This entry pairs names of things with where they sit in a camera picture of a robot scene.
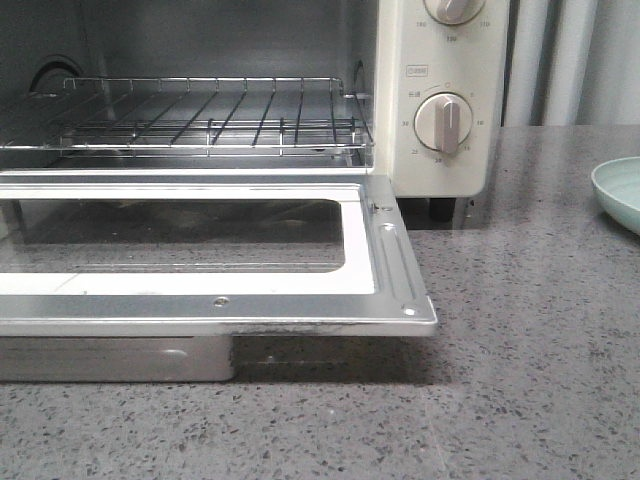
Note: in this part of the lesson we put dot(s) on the oven glass door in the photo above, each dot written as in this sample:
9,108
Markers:
113,275

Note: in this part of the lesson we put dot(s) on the black oven foot right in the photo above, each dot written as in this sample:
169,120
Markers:
441,209

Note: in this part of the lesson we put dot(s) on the white toaster oven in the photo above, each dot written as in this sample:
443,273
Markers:
392,51

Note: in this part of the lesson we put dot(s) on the lower timer knob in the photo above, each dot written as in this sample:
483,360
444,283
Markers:
442,122

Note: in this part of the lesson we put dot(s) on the upper temperature knob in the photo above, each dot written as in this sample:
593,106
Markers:
453,12

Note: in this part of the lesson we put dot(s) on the light green plate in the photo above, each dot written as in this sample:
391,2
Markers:
616,187

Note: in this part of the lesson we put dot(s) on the grey curtain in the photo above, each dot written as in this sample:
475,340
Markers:
572,63

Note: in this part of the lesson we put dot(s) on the wire oven rack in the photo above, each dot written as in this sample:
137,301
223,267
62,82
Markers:
188,116

